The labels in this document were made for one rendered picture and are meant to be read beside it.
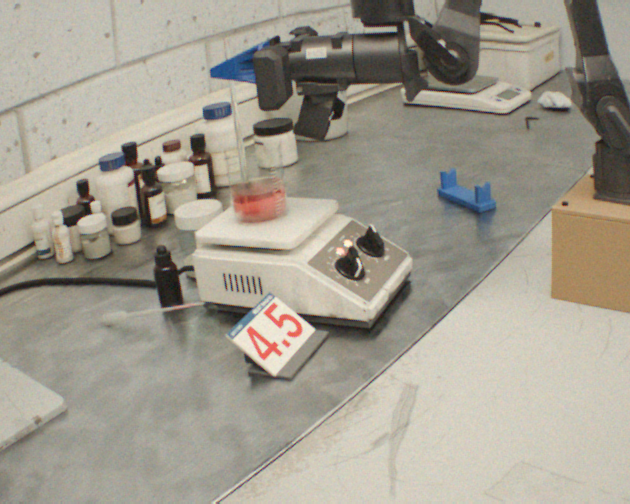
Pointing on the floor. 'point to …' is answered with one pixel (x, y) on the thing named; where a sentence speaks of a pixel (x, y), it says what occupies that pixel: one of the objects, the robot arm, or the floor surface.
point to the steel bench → (205, 357)
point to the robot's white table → (490, 408)
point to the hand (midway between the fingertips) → (242, 68)
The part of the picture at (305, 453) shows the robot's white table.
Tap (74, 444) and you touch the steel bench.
